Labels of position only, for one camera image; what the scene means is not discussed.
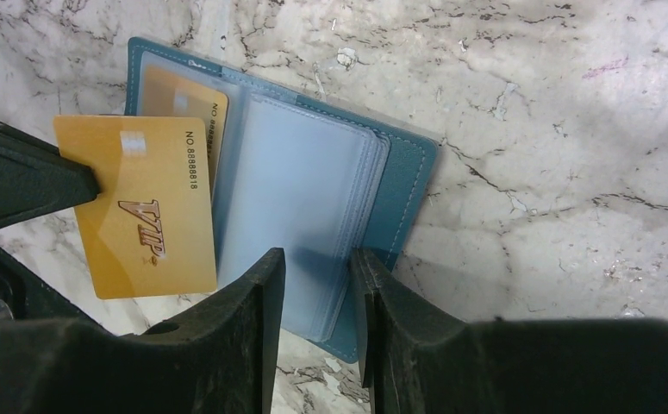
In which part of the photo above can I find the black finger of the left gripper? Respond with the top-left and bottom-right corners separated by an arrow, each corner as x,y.
0,122 -> 101,229

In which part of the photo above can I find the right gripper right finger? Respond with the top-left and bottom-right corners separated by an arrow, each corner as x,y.
349,249 -> 668,413

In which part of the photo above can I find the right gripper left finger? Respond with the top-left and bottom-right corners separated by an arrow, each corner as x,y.
0,248 -> 285,413

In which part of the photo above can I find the gold credit card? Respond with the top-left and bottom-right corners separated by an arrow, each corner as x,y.
53,115 -> 217,299
138,64 -> 229,185

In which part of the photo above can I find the blue card holder wallet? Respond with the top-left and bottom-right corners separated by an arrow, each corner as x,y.
126,37 -> 438,363

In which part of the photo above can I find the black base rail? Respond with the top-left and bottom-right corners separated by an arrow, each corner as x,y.
0,248 -> 94,323

